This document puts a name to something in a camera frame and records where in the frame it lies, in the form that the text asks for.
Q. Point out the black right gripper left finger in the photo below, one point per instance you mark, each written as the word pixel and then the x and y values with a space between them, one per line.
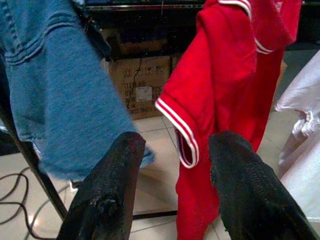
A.
pixel 107 195

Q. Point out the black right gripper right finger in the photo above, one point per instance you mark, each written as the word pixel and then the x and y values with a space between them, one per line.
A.
pixel 250 195

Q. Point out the black clothes hanger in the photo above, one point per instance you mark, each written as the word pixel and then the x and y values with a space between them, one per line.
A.
pixel 97 40

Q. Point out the black clothes rack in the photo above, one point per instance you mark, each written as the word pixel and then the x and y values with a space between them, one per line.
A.
pixel 56 202

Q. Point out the pale hanging garment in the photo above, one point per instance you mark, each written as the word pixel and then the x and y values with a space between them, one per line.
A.
pixel 302 162

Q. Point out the blue denim garment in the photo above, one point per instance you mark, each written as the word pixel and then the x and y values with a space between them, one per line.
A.
pixel 62 87

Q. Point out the red polo shirt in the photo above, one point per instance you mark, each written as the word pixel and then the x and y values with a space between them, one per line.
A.
pixel 212 75

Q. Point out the printed cardboard box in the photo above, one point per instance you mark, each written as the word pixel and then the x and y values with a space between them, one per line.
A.
pixel 147 75

